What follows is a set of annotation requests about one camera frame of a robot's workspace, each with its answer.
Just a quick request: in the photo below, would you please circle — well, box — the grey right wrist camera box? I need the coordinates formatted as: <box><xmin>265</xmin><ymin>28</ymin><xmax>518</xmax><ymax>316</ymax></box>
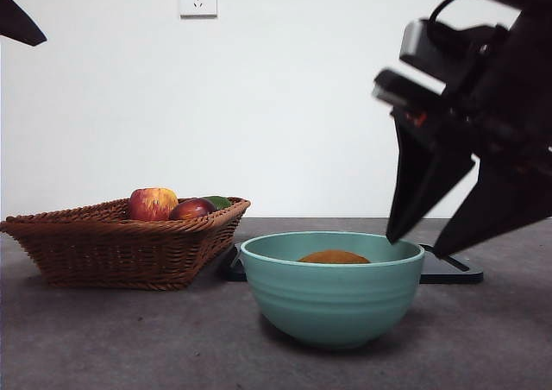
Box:
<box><xmin>398</xmin><ymin>18</ymin><xmax>475</xmax><ymax>93</ymax></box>

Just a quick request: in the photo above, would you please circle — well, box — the teal ribbed bowl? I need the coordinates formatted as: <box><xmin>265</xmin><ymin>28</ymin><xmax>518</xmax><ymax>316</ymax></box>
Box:
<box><xmin>239</xmin><ymin>230</ymin><xmax>426</xmax><ymax>350</ymax></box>

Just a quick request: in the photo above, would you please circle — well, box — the green fruit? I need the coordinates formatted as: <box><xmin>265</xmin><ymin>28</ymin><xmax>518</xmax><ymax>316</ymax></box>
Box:
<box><xmin>202</xmin><ymin>195</ymin><xmax>233</xmax><ymax>212</ymax></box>

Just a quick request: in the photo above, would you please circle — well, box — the brown wicker basket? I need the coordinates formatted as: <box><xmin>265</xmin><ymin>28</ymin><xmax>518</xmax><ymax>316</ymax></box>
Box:
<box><xmin>0</xmin><ymin>196</ymin><xmax>252</xmax><ymax>292</ymax></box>

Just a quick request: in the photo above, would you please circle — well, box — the red and yellow apple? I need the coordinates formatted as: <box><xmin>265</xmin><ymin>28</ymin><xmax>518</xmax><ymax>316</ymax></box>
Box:
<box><xmin>128</xmin><ymin>186</ymin><xmax>179</xmax><ymax>222</ymax></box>

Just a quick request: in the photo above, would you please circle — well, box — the dark red apple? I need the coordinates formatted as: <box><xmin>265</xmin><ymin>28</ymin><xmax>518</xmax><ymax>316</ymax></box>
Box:
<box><xmin>168</xmin><ymin>198</ymin><xmax>217</xmax><ymax>222</ymax></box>

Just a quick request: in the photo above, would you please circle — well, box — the black camera cable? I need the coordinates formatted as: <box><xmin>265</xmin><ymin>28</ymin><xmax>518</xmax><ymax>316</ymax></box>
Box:
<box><xmin>428</xmin><ymin>0</ymin><xmax>475</xmax><ymax>25</ymax></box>

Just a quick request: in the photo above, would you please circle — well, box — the dark green rectangular tray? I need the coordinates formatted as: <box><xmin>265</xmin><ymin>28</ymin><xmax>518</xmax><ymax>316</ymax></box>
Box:
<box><xmin>222</xmin><ymin>242</ymin><xmax>484</xmax><ymax>286</ymax></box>

